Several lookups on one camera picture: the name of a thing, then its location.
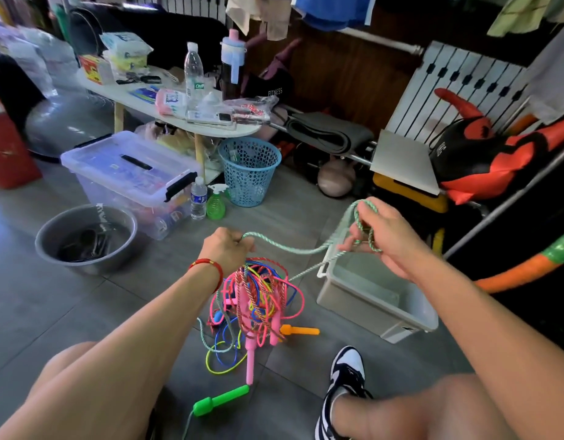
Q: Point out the person's left hand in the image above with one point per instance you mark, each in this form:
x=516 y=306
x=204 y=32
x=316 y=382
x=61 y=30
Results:
x=229 y=252

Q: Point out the person's right hand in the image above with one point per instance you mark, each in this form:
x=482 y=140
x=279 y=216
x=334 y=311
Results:
x=392 y=238

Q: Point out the white plastic bin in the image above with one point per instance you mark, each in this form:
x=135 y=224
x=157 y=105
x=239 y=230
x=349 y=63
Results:
x=373 y=298

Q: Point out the person's right forearm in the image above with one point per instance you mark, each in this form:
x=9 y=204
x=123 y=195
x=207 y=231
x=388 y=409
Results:
x=502 y=343

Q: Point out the person's left forearm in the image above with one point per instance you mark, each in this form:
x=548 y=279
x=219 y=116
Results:
x=117 y=371

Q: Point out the person's right leg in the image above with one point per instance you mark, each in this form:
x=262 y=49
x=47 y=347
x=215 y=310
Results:
x=419 y=408

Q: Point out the person's leg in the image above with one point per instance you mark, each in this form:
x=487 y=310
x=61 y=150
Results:
x=419 y=408
x=53 y=366

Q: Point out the person's left leg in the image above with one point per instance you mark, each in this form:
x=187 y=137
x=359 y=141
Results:
x=53 y=366

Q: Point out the green spray bottle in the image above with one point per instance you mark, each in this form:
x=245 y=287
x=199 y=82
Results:
x=216 y=208

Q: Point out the yellow black case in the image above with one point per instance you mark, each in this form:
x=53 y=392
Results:
x=401 y=189

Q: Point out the small plastic water bottle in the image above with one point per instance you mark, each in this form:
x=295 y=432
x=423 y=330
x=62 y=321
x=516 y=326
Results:
x=199 y=201

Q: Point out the grey flat board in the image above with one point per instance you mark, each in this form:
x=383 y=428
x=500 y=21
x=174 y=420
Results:
x=406 y=160

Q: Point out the blue mesh plastic basket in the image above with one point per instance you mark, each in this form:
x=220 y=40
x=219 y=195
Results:
x=250 y=174

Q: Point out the brown ball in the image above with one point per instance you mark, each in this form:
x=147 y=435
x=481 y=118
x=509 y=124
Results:
x=337 y=178

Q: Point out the black red inflatable toy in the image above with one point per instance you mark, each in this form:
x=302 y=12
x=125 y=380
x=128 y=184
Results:
x=474 y=160

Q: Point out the grey folded mat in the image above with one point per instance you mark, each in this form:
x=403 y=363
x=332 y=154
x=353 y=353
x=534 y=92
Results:
x=328 y=133

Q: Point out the black white right shoe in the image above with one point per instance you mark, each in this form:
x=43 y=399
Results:
x=346 y=366

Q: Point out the clear bin with black latches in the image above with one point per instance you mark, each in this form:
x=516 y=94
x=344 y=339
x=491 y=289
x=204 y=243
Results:
x=117 y=169

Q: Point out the multicoloured hula hoop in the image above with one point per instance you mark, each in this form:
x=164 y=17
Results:
x=529 y=268

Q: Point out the clear plastic bag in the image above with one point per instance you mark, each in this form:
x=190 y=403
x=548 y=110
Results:
x=250 y=109

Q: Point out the white radiator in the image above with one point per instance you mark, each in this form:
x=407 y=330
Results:
x=419 y=96

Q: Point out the pink white packet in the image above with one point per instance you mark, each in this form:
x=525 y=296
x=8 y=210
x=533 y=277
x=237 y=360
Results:
x=170 y=101

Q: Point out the grey metal basin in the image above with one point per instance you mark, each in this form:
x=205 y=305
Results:
x=53 y=235

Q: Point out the large plastic water bottle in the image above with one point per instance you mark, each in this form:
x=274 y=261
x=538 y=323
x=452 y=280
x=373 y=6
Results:
x=195 y=73

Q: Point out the white round table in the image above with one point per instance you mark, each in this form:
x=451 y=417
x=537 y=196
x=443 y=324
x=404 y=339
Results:
x=117 y=91

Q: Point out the white blue tumbler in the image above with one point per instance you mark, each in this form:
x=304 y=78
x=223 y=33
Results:
x=233 y=55

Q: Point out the grey exercise ball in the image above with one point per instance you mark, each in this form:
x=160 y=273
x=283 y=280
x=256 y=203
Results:
x=66 y=123

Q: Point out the white green pack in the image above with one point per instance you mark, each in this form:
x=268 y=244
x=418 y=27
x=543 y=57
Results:
x=126 y=50

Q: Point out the row of hanging clothes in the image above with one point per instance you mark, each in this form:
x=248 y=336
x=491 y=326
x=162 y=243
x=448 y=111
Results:
x=332 y=9

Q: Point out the red bag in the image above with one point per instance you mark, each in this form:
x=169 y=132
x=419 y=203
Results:
x=11 y=151

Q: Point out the white plastic bag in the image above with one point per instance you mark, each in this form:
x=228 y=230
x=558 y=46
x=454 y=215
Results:
x=43 y=59

